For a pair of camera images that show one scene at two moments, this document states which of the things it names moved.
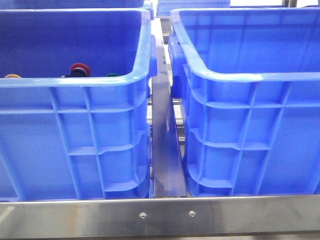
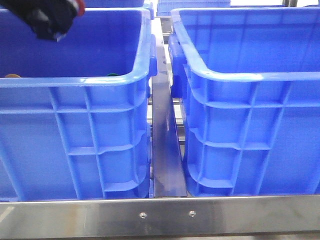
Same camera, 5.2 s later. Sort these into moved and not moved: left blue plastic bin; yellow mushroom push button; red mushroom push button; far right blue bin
Moved: red mushroom push button
Not moved: far right blue bin; yellow mushroom push button; left blue plastic bin
